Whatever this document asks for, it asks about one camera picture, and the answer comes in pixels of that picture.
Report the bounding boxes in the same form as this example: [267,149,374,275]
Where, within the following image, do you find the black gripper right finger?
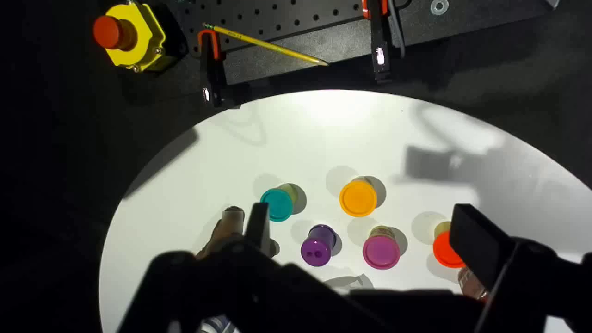
[448,201,592,333]

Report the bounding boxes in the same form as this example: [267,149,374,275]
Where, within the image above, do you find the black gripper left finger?
[119,201,385,333]

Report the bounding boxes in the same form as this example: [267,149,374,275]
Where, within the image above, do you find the dough tub red-orange lid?
[432,219,470,269]

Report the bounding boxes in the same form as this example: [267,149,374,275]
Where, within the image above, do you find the purple dough tub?
[300,221,343,267]

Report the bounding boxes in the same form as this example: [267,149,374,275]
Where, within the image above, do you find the dough tub pink lid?
[361,225,409,271]

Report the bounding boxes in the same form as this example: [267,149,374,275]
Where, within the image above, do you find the dough tub yellow lid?
[337,175,389,217]

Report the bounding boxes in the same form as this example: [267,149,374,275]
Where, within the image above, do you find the dough tub teal lid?
[260,182,310,223]

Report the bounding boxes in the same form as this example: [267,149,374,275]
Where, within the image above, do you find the yellow pencil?
[202,21,332,68]

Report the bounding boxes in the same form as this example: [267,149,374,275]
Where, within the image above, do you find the black perforated mounting board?
[174,0,561,86]

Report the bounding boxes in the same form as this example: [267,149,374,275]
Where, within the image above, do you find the yellow emergency stop red button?
[91,0,171,73]

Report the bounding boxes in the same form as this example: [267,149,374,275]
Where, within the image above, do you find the black clamp orange handle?
[359,0,409,82]
[197,27,228,106]

